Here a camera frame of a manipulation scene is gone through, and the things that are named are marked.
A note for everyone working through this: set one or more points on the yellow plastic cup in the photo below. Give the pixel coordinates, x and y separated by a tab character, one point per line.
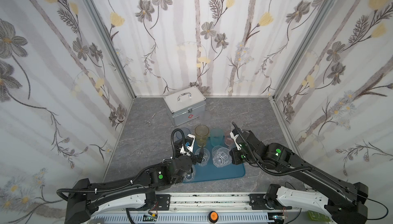
201	135

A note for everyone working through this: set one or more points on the silver first aid case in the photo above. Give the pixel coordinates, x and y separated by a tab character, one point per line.
185	105

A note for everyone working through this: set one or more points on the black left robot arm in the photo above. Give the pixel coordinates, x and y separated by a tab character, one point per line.
86	199

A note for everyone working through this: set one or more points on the orange emergency button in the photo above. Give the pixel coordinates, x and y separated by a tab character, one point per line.
213	217

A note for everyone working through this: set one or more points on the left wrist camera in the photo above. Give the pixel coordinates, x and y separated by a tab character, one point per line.
187	145

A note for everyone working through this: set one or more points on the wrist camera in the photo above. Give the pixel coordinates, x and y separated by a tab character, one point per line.
187	145
234	137

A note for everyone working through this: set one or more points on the small metal scissors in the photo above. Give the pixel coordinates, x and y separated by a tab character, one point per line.
148	122

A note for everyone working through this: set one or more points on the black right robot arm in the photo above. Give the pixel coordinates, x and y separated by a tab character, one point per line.
345	202

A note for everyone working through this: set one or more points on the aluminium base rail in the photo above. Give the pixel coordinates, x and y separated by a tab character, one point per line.
277	202

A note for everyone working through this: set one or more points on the green circuit board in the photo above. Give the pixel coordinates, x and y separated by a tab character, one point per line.
317	217

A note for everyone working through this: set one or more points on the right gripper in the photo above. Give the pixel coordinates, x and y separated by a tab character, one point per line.
243	138

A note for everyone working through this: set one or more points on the teal plastic cup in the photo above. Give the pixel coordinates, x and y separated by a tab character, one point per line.
216	137

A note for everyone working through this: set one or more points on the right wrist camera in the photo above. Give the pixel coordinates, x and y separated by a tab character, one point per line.
234	137

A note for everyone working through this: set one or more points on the white perforated cable duct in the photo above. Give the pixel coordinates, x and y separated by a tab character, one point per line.
183	218

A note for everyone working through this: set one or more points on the clear glass tumbler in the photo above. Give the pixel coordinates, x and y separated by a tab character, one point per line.
190	177
205	159
221	156

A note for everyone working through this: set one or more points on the teal plastic tray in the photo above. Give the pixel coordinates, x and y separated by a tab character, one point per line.
212	173

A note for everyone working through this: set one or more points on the frosted clear plastic cup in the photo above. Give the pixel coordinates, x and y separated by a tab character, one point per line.
205	116

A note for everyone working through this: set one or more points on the pink plastic cup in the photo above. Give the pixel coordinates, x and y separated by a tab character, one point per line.
228	140

